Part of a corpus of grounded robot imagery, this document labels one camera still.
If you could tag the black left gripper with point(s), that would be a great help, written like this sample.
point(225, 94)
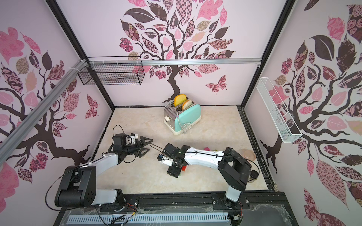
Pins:
point(142, 142)

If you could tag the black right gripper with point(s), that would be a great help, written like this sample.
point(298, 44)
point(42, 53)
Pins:
point(171, 159)

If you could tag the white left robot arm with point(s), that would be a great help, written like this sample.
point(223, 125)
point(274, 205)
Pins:
point(78, 186)

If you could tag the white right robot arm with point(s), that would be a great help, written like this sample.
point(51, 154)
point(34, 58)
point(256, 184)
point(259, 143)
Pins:
point(232, 166)

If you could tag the mint and cream toaster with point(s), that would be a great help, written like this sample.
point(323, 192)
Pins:
point(178, 121)

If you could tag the toast slice left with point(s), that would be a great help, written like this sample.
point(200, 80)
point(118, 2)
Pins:
point(180, 99)

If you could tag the toast slice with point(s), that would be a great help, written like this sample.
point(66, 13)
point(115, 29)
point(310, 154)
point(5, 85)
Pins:
point(180, 99)
point(187, 104)

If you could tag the toast slice right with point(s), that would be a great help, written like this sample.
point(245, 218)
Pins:
point(187, 104)

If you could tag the white slotted cable duct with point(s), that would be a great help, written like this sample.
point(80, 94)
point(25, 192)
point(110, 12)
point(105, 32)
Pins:
point(147, 219)

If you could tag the black wire basket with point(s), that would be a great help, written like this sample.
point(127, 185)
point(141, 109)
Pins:
point(119, 71)

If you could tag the white wire shelf basket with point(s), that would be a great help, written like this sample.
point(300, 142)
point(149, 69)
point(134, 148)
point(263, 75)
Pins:
point(272, 96)

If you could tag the aluminium rail back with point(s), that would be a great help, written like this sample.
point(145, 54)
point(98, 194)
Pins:
point(172, 62)

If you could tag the aluminium rail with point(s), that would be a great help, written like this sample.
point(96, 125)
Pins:
point(16, 137)
point(172, 62)

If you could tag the aluminium rail left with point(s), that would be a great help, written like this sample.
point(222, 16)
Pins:
point(16, 137)

